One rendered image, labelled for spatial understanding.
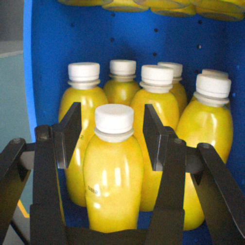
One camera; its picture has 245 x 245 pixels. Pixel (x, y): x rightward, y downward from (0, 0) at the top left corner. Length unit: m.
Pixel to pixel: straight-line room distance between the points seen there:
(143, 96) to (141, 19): 0.16
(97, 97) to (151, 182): 0.13
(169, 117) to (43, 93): 0.15
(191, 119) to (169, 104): 0.04
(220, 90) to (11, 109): 1.49
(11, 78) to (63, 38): 1.26
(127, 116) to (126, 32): 0.19
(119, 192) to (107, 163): 0.04
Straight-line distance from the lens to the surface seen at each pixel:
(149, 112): 0.17
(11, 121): 1.62
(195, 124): 0.21
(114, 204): 0.22
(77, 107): 0.18
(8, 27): 0.69
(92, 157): 0.20
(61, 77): 0.28
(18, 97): 1.52
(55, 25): 0.26
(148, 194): 0.29
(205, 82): 0.21
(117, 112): 0.20
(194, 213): 0.27
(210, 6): 0.25
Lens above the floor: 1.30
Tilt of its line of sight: 68 degrees down
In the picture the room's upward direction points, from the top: 175 degrees clockwise
